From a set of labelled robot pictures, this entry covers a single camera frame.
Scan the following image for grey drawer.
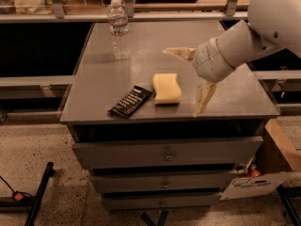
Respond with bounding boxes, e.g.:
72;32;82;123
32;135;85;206
102;192;222;211
91;169;234;194
72;137;263;169

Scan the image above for black metal stand leg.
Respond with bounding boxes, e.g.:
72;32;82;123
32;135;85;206
0;162;55;226

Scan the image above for orange bottle in box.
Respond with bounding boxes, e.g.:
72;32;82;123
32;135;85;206
248;164;261;178

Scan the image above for cardboard box with label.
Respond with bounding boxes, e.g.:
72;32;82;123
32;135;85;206
221;120;301;201

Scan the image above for yellow sponge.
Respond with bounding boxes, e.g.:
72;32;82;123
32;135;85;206
152;73;182;105

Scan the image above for orange cable clip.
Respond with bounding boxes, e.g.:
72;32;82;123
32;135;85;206
12;192;24;202

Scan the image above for top grey drawer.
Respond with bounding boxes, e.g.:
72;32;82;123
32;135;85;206
72;137;263;169

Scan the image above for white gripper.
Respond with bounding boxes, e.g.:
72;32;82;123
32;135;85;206
163;38;235;117

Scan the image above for clear plastic water bottle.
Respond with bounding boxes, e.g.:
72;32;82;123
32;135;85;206
107;0;131;60

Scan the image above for bottom grey drawer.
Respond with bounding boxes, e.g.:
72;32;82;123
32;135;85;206
102;192;222;211

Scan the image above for middle grey drawer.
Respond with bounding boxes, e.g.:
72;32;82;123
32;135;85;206
91;169;234;194

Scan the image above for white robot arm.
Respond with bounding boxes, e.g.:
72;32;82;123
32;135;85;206
163;0;301;113

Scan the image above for grey drawer cabinet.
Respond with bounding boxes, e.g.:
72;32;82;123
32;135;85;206
61;22;277;211

